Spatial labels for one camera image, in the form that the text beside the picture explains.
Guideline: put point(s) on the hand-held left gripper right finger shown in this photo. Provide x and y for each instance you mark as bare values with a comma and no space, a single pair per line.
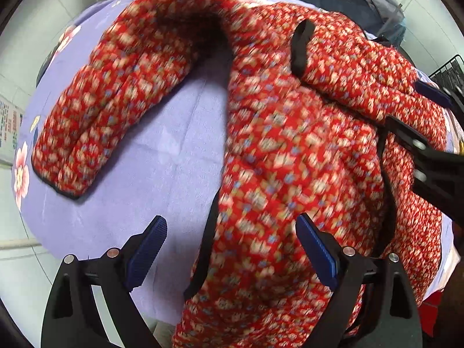
317,252

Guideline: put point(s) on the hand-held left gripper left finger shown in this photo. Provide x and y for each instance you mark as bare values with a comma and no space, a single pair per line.
147,257

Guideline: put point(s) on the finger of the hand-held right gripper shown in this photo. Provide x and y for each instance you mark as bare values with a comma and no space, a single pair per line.
438,174
433,93

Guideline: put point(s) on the red floral padded jacket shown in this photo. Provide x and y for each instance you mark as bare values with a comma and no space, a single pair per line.
290,159

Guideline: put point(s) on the purple floral bedsheet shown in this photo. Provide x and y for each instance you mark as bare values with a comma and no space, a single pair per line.
152,145

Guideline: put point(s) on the red object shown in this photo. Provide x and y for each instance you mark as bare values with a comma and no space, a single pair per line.
433,311

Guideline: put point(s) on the printed leaflet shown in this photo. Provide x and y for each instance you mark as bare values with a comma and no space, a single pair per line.
9,123

